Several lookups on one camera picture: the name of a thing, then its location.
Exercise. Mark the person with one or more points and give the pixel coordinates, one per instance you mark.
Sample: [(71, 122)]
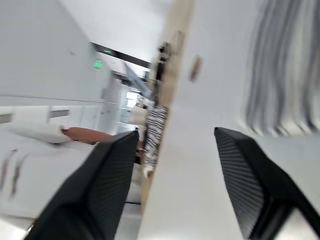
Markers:
[(45, 160)]

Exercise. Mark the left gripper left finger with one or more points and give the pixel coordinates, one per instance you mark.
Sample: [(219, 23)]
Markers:
[(90, 195)]

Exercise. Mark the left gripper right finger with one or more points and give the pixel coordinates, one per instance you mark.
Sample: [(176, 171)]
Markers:
[(250, 175)]

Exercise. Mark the black white striped garment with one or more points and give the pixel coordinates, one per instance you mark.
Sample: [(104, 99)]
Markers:
[(154, 135)]

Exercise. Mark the green exit sign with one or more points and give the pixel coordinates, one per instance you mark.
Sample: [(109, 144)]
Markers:
[(98, 64)]

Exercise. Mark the grey striped T-shirt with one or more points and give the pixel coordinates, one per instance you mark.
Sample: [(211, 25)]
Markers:
[(282, 75)]

